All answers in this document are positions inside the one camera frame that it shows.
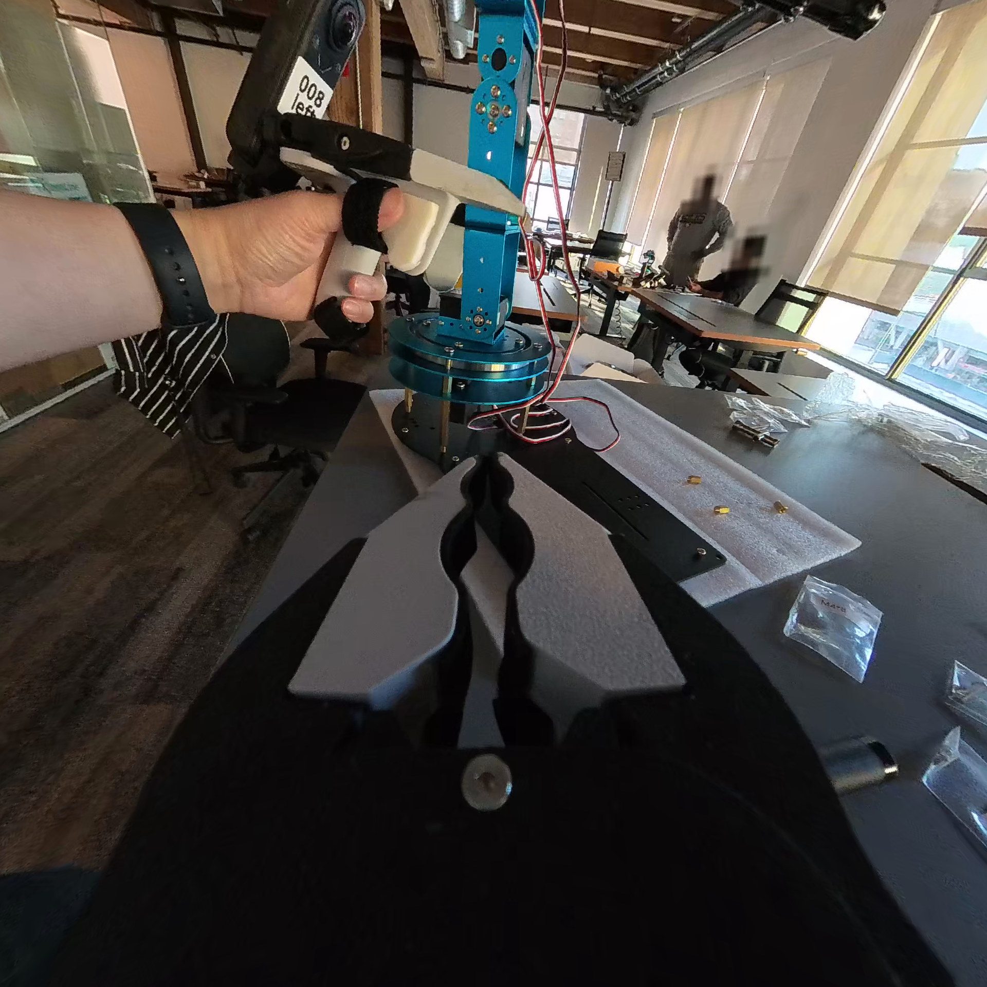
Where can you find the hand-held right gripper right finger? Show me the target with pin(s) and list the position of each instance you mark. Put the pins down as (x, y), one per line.
(601, 617)

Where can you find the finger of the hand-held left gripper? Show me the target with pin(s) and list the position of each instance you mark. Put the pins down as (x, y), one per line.
(463, 185)
(424, 231)

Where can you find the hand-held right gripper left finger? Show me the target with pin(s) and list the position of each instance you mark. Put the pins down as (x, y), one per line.
(378, 617)

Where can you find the blue toy robot arm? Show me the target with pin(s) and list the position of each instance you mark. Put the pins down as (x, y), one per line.
(490, 254)

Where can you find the empty black desk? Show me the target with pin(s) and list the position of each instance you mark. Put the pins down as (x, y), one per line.
(771, 382)
(732, 320)

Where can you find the person's left hand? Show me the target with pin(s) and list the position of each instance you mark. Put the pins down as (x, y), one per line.
(262, 254)

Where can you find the large glass window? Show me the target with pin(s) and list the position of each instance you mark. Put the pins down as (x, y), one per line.
(574, 154)

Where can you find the long grey work table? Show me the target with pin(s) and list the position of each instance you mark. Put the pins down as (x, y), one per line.
(547, 297)

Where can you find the white foam sheet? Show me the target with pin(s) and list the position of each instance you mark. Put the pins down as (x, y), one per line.
(678, 455)

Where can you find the black swivel office chair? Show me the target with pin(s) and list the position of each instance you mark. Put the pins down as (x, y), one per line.
(709, 362)
(254, 355)

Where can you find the black wrist band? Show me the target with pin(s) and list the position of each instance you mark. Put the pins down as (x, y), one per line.
(173, 270)

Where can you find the scattered small screw bags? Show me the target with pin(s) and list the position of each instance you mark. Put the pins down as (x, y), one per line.
(837, 624)

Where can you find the small metal cross wrench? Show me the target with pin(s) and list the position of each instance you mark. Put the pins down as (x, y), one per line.
(759, 436)

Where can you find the black ceiling pipe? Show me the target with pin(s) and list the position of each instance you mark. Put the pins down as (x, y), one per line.
(694, 54)

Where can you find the black precision screwdriver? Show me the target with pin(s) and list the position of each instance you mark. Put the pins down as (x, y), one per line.
(856, 763)

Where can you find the striped black white cloth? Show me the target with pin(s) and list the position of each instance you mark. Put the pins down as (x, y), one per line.
(170, 378)

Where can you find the crumpled clear plastic wrap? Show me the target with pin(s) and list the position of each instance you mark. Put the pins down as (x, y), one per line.
(887, 416)

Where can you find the black mesh office chair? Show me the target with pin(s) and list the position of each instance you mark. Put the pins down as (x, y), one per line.
(794, 301)

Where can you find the large window with beige blinds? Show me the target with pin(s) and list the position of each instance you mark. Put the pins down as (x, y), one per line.
(887, 193)

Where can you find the dark wall notice board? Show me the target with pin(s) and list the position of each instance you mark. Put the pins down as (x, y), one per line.
(614, 165)

